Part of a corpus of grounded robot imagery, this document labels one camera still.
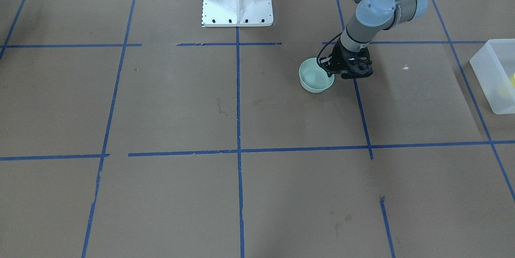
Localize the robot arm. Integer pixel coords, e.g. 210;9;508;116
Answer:
317;0;428;79

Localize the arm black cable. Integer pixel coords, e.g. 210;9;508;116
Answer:
316;0;403;69

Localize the mint green bowl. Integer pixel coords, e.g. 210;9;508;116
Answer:
299;58;335;93

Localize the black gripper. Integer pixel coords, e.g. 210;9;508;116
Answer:
318;42;360;76

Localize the yellow plastic cup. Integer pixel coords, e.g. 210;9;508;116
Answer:
508;73;515;88

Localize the clear plastic bin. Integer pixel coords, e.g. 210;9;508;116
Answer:
470;39;515;115

